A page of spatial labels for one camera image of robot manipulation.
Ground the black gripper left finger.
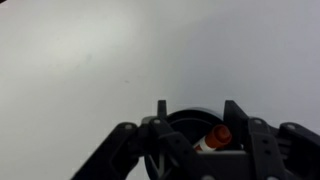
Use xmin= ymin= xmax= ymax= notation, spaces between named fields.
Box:
xmin=71 ymin=99 xmax=202 ymax=180

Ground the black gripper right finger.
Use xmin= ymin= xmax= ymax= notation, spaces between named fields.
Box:
xmin=223 ymin=99 xmax=320 ymax=180

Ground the red capped marker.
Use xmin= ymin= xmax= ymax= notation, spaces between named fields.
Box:
xmin=192 ymin=124 xmax=233 ymax=154

